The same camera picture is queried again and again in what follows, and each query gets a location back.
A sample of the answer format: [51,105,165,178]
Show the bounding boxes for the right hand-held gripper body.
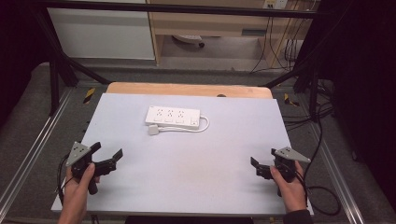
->
[270,147,312,198]

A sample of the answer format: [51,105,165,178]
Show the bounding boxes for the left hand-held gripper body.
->
[64,141,101,196]

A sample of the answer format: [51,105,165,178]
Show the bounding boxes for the person's left hand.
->
[57,162,101,210]

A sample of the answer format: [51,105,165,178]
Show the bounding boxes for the person's right hand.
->
[270,160,308,215]

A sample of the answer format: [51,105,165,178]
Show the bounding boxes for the white power strip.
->
[144,105,202,131]

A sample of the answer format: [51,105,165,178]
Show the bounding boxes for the wooden table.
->
[106,81,275,100]

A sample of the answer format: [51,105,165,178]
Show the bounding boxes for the black curtain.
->
[312,0,396,214]
[0,0,52,127]

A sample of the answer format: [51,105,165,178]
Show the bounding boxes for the white cabinet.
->
[47,7,156,61]

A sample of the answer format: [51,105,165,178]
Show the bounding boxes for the white chair base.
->
[172,34,206,49]

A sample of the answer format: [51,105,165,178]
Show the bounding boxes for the wooden desk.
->
[146,0,313,68]

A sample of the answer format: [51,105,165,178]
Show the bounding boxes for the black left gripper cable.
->
[55,153,75,204]

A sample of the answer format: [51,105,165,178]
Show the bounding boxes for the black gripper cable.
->
[299,102,342,217]
[55,153,75,204]

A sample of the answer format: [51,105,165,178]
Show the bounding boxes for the black floor cables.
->
[281,77,336,133]

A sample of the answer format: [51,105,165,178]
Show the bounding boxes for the aluminium rail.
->
[0,88,75,213]
[306,123,366,224]

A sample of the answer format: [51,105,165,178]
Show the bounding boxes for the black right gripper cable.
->
[299,102,342,217]

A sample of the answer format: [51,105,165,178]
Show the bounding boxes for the white power strip cable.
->
[157,115,211,133]

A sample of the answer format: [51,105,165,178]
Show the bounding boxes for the hanging black cables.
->
[249,15,310,75]

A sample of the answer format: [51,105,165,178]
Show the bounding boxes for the white wall socket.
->
[262,0,290,10]

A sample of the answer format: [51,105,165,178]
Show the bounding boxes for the black metal frame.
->
[31,0,332,118]

